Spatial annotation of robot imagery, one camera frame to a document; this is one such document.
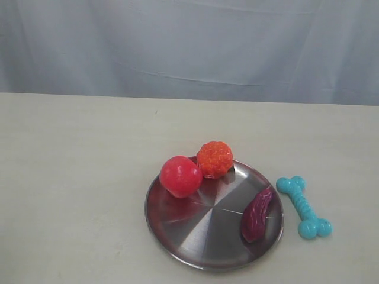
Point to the red toy apple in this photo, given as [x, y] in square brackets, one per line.
[180, 176]

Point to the turquoise toy bone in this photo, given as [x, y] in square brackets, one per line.
[311, 226]

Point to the orange textured ball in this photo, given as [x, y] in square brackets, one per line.
[214, 159]

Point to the round stainless steel plate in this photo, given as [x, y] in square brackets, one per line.
[203, 230]

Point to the dark purple toy meat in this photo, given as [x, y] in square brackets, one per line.
[253, 222]

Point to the light blue backdrop cloth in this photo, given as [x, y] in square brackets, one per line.
[273, 51]

